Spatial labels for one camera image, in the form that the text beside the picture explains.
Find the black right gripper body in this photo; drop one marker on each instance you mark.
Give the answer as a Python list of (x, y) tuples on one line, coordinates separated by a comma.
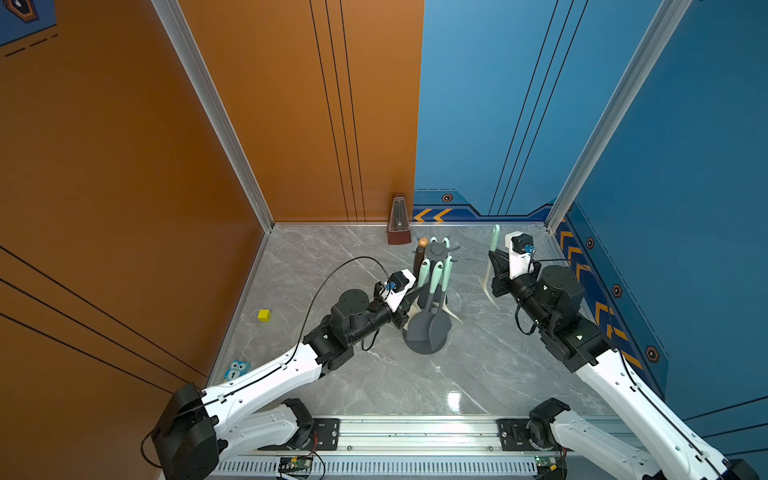
[(505, 285)]

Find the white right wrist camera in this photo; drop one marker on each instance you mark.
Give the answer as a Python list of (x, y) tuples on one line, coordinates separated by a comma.
[(521, 252)]

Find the aluminium corner post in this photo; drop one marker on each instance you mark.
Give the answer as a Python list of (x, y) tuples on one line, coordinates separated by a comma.
[(179, 32), (655, 39)]

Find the green circuit board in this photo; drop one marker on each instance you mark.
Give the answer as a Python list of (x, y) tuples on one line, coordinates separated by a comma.
[(550, 468), (295, 465)]

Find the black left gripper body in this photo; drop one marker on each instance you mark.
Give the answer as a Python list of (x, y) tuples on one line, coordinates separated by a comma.
[(399, 306)]

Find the blue owl toy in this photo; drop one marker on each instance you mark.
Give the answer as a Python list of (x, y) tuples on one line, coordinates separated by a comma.
[(236, 370)]

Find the green circuit board right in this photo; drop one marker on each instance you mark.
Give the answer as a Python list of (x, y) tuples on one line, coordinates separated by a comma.
[(550, 468)]

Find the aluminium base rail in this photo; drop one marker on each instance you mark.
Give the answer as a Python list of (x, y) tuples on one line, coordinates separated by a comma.
[(397, 447)]

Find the aluminium corner post left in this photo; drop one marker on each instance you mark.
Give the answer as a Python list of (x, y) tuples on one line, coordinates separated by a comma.
[(179, 32)]

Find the grey turner mint handle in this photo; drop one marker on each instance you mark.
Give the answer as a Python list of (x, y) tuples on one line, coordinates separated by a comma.
[(428, 330)]

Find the grey kitchen utensil rack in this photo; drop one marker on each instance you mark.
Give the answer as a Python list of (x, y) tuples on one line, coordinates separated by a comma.
[(437, 250)]

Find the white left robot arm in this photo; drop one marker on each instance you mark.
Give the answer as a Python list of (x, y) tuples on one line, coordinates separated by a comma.
[(199, 428)]

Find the green circuit board left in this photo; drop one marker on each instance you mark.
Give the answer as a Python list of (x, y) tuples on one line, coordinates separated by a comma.
[(295, 465)]

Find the aluminium corner post right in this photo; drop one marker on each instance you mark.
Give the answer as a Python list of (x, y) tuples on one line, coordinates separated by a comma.
[(655, 39)]

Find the red wooden metronome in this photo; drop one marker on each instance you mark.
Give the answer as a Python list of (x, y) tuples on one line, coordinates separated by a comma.
[(398, 226)]

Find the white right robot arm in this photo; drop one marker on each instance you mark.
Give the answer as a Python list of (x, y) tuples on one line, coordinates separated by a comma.
[(550, 297)]

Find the brown wooden handle utensil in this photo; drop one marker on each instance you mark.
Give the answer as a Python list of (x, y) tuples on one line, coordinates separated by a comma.
[(419, 255)]

